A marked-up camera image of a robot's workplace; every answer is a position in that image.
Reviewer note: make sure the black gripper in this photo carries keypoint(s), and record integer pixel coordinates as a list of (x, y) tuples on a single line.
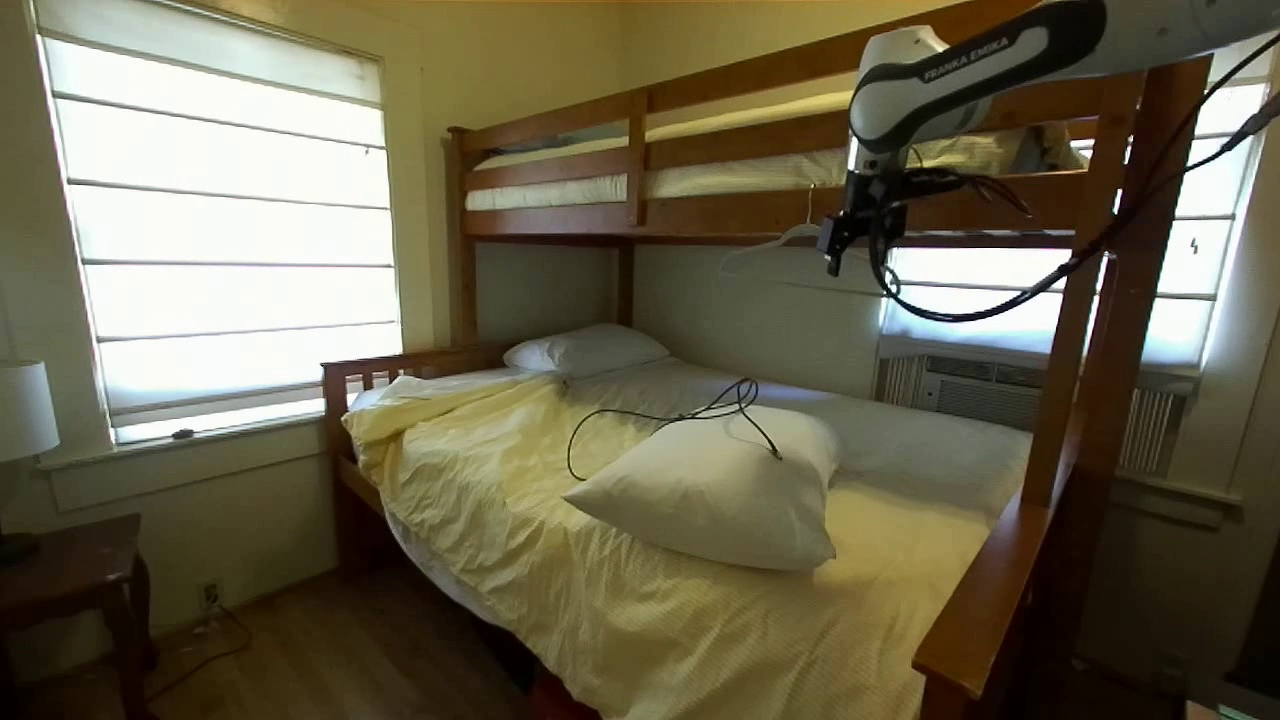
[(869, 205)]

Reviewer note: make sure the white window air conditioner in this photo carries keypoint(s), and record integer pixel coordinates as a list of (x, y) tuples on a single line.
[(987, 392)]

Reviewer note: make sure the small white pillow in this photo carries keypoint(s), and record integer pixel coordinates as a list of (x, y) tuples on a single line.
[(587, 349)]

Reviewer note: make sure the large white pillow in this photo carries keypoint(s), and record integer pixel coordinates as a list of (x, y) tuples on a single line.
[(721, 492)]

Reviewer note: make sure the white window blind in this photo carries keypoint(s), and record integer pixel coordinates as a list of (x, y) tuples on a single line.
[(225, 224), (1202, 215)]

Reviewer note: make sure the yellow bed blanket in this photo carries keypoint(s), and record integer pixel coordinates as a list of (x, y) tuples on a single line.
[(534, 532)]

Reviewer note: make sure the white table lamp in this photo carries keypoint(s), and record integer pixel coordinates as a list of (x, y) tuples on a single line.
[(27, 405)]

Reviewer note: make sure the dark wooden nightstand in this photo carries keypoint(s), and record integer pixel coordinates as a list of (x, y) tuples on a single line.
[(65, 573)]

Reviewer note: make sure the wooden bunk bed frame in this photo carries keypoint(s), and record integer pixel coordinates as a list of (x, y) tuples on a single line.
[(560, 222)]

